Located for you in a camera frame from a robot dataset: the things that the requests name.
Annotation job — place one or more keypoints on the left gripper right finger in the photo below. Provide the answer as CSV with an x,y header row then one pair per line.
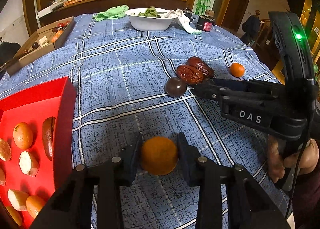
x,y
248,205

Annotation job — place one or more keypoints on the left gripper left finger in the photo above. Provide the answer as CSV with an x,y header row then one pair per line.
x,y
97,187

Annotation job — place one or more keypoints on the small orange mandarin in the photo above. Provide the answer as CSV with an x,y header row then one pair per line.
x,y
237,70

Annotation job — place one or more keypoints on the shiny red date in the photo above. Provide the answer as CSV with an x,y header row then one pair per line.
x,y
47,136

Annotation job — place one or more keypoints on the red tray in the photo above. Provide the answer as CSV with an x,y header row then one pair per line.
x,y
48,110

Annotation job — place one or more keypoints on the wrinkled red date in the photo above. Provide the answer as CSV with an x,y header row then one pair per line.
x,y
189,74

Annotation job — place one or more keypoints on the large red date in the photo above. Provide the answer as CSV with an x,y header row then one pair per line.
x,y
199,64

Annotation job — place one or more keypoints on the dark plum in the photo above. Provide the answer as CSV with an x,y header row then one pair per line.
x,y
175,87

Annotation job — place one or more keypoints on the sugarcane piece bottom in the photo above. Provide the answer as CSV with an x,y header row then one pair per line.
x,y
2,178

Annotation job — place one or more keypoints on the sugarcane piece square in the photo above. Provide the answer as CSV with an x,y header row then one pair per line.
x,y
5,150

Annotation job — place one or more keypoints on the right hand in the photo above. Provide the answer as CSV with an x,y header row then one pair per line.
x,y
277,165

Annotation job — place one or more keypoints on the dark figurine statue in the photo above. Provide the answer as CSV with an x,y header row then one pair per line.
x,y
251,28

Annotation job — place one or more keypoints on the black jar red label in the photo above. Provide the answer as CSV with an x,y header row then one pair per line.
x,y
206,21

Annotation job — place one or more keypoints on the blue plaid tablecloth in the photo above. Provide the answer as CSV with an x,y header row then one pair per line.
x,y
119,75

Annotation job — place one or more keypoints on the white cloth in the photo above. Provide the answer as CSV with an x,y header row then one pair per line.
x,y
182,20

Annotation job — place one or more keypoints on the knife on box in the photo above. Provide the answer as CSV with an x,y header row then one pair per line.
x,y
14,60

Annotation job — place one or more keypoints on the white bowl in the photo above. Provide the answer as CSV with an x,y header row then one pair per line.
x,y
143,23

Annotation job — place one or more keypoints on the green leaves in bowl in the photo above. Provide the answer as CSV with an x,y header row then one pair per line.
x,y
150,12

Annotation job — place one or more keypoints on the cardboard box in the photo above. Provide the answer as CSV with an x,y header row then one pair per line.
x,y
45,40

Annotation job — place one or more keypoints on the black sofa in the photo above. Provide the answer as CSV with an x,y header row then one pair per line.
x,y
7,52

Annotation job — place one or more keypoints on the green cloth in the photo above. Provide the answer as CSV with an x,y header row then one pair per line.
x,y
112,13

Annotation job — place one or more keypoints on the wooden counter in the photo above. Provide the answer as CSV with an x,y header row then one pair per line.
x,y
96,6

